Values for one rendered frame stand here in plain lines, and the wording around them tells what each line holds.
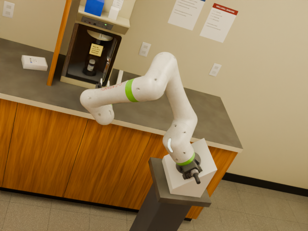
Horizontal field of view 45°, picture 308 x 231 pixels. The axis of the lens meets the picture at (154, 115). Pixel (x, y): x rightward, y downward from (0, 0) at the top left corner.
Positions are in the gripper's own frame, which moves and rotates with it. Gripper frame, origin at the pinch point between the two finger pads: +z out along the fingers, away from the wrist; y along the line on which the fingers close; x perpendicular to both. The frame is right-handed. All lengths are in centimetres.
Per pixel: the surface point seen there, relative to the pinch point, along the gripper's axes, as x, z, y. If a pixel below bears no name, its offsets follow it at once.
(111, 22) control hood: -35.9, 11.8, 6.5
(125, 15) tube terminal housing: -39.0, 23.0, -2.0
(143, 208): 55, -46, -42
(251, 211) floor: 110, 27, -183
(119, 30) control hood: -30.0, 17.7, -0.8
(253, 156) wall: 73, 67, -179
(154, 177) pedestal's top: 21, -53, -36
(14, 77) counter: 21, 15, 54
